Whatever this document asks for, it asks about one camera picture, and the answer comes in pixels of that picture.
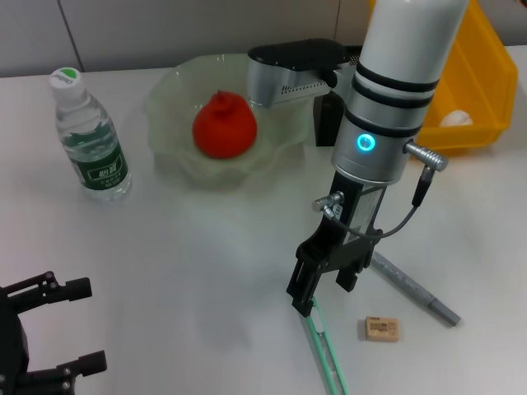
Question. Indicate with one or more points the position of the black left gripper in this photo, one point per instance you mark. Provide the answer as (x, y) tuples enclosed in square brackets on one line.
[(10, 349)]

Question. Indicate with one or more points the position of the white paper ball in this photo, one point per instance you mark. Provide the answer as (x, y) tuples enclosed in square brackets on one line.
[(456, 118)]

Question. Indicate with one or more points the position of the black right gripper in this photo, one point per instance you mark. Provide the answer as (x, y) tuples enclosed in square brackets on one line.
[(341, 247)]

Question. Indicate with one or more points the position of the grey marker pen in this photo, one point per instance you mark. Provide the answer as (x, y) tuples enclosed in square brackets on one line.
[(411, 288)]

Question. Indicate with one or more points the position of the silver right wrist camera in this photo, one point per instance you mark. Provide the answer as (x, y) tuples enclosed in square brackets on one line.
[(288, 66)]

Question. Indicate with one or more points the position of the clear green-label water bottle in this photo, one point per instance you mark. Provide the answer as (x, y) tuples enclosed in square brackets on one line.
[(101, 173)]

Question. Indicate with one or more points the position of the small beige eraser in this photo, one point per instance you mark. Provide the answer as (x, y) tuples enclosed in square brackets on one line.
[(381, 328)]

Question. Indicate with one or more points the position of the black mesh pen holder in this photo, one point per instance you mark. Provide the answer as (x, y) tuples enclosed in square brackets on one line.
[(325, 123)]

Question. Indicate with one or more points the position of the yellow plastic bin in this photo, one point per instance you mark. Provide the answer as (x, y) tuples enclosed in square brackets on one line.
[(486, 82)]

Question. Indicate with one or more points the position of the green glass fruit bowl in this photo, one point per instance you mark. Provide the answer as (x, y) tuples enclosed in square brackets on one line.
[(177, 107)]

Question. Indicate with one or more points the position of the red-orange fruit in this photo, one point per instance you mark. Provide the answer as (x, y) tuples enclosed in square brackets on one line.
[(224, 127)]

